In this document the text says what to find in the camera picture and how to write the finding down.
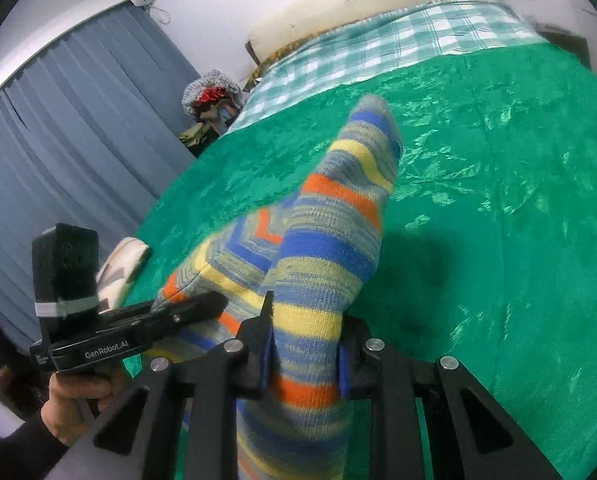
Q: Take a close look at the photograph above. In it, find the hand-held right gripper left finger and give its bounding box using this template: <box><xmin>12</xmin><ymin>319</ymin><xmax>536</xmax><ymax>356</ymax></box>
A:
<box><xmin>46</xmin><ymin>290</ymin><xmax>276</xmax><ymax>480</ymax></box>

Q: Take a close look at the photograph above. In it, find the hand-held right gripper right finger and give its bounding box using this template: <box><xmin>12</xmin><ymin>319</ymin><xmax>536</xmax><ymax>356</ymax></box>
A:
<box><xmin>336</xmin><ymin>315</ymin><xmax>562</xmax><ymax>480</ymax></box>

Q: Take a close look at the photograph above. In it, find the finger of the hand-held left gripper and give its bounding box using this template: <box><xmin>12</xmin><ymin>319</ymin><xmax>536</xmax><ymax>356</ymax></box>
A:
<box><xmin>148</xmin><ymin>290</ymin><xmax>229</xmax><ymax>347</ymax></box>

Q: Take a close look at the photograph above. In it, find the striped knitted sweater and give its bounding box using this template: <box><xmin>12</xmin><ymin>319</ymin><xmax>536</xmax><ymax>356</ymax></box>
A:
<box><xmin>156</xmin><ymin>94</ymin><xmax>404</xmax><ymax>480</ymax></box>

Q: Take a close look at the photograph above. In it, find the person's left forearm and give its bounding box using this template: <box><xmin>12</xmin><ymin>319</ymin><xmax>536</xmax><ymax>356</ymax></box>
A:
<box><xmin>0</xmin><ymin>412</ymin><xmax>72</xmax><ymax>480</ymax></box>

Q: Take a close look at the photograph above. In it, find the person's left hand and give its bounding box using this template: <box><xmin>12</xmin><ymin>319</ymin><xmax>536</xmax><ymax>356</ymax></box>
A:
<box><xmin>40</xmin><ymin>371</ymin><xmax>129</xmax><ymax>447</ymax></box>

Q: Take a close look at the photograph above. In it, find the folded beige patterned cloth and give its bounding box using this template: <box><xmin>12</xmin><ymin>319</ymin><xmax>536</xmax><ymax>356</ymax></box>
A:
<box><xmin>97</xmin><ymin>237</ymin><xmax>152</xmax><ymax>311</ymax></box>

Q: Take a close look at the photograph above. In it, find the grey-blue curtain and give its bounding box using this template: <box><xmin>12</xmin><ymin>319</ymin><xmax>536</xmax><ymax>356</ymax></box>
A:
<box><xmin>0</xmin><ymin>4</ymin><xmax>199</xmax><ymax>356</ymax></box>

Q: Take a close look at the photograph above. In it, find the green patterned blanket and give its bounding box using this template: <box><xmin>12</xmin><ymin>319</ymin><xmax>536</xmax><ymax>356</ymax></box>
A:
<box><xmin>123</xmin><ymin>42</ymin><xmax>597</xmax><ymax>480</ymax></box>

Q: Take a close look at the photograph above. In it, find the doll with grey bonnet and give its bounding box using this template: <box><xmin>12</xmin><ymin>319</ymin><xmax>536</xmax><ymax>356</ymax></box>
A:
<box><xmin>178</xmin><ymin>70</ymin><xmax>244</xmax><ymax>158</ymax></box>

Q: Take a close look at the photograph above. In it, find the green checked bed sheet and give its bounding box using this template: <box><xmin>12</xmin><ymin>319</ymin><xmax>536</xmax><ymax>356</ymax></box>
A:
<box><xmin>227</xmin><ymin>0</ymin><xmax>549</xmax><ymax>135</ymax></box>

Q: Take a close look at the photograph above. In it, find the cream padded headboard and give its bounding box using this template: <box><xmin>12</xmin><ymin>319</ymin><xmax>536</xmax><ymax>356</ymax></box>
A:
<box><xmin>246</xmin><ymin>0</ymin><xmax>502</xmax><ymax>61</ymax></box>

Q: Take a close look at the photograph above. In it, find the dark wooden nightstand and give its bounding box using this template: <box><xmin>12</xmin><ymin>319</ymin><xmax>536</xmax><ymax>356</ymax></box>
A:
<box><xmin>533</xmin><ymin>22</ymin><xmax>592</xmax><ymax>71</ymax></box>

